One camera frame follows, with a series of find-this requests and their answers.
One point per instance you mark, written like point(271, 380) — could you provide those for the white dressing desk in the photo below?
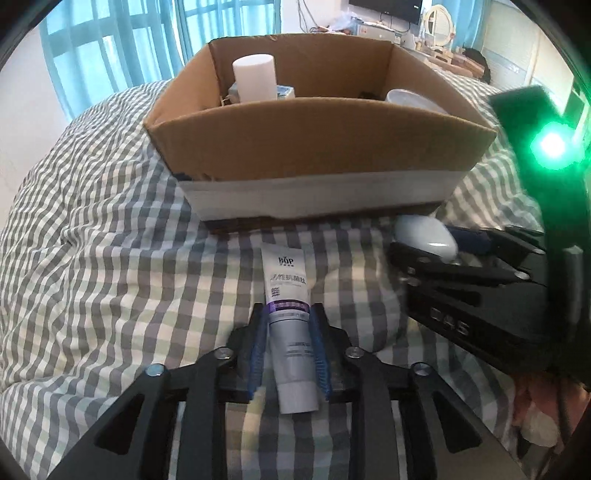
point(445, 57)

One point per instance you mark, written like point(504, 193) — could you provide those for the black wall television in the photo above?
point(383, 7)

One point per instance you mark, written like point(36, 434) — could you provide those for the white grey cream tube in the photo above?
point(288, 286)

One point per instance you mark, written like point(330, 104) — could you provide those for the red white plastic bag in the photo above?
point(348, 23)

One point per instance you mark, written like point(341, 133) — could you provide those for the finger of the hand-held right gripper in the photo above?
point(475, 241)
point(438, 272)

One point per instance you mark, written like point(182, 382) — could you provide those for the blue tissue pack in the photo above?
point(285, 91)

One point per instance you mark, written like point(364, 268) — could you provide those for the black bag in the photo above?
point(478, 62)

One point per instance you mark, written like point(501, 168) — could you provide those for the white oval mirror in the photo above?
point(438, 23)

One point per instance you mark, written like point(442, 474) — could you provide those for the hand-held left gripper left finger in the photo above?
point(256, 350)

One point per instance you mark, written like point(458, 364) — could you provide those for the white oval mouse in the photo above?
point(425, 235)

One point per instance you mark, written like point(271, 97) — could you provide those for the white sliding wardrobe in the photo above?
point(521, 41)

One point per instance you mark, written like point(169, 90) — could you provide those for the brown cardboard box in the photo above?
point(323, 138)

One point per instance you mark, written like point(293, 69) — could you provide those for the pink patterned clothing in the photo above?
point(535, 406)

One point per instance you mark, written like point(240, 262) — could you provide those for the clear plastic water bottle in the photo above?
point(411, 99)

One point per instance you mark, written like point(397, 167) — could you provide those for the wide teal curtain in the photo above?
point(106, 46)

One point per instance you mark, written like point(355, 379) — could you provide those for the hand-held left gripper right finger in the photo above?
point(321, 350)

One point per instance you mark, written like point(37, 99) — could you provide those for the white foam cylinder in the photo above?
point(254, 78)

